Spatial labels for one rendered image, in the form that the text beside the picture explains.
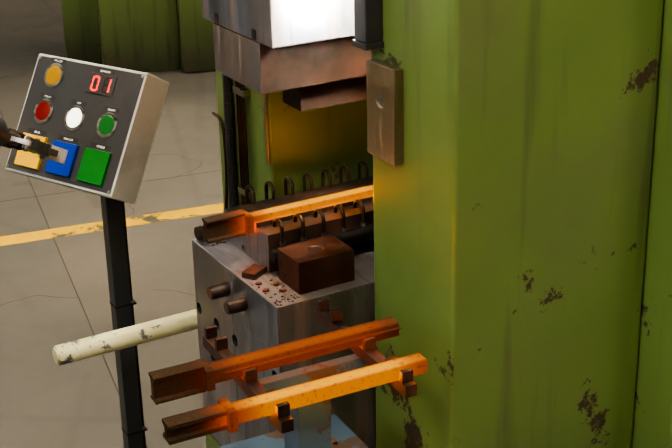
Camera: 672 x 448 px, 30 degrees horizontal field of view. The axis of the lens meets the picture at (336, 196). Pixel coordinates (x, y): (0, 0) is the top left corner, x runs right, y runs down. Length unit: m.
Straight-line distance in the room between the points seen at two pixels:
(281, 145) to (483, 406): 0.74
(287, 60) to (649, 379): 0.92
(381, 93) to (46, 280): 2.74
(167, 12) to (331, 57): 4.99
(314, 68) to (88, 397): 1.84
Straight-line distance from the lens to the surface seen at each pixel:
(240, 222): 2.43
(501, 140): 2.08
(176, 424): 1.83
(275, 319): 2.29
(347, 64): 2.37
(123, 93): 2.77
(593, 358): 2.40
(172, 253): 4.85
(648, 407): 2.52
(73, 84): 2.88
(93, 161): 2.77
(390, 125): 2.15
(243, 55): 2.34
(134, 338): 2.85
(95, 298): 4.54
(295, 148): 2.67
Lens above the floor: 1.91
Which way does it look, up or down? 21 degrees down
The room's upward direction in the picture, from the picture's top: 1 degrees counter-clockwise
